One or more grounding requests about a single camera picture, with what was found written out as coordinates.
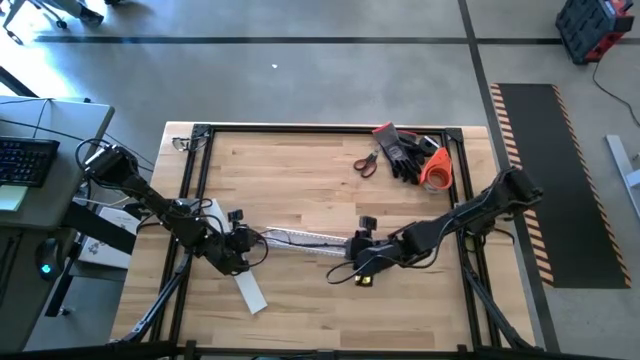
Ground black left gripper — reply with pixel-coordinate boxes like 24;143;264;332
207;224;266;275

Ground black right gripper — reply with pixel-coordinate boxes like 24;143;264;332
343;234;401;276

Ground white slotted cable duct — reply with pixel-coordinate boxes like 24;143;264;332
263;226;352;258

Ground white duct cover strip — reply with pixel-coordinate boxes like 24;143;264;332
202;198;269;316

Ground black grey work glove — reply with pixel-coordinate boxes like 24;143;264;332
397;130;427;169
372;122;422;185

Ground black tape roll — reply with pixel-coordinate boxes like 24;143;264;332
417;135;442;157

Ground clear safety glasses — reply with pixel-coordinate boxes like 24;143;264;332
171;133;207;153

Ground orange tape dispenser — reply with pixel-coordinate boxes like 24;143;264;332
418;147;455;194

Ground white cardboard box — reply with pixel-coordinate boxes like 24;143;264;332
77;204;140;271

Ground grey desk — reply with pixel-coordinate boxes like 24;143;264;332
0;97;116;232

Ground black computer mouse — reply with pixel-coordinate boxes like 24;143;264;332
34;238;65;282

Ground black striped floor mat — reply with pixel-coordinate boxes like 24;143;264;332
489;83;633;290

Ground black keyboard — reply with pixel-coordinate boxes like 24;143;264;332
0;137;61;189

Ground green sticky note pad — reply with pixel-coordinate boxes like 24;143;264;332
0;184;30;213

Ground grey chair base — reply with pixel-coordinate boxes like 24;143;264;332
0;0;105;46

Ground grey metal bar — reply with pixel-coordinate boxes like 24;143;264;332
605;133;640;221

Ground black and red tool box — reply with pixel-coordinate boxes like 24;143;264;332
554;0;636;66

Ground red handled scissors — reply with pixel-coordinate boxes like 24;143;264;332
352;151;380;180

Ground black aluminium table frame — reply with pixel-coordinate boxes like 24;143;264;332
122;123;536;360

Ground black floor cable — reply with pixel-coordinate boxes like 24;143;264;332
592;58;640;129

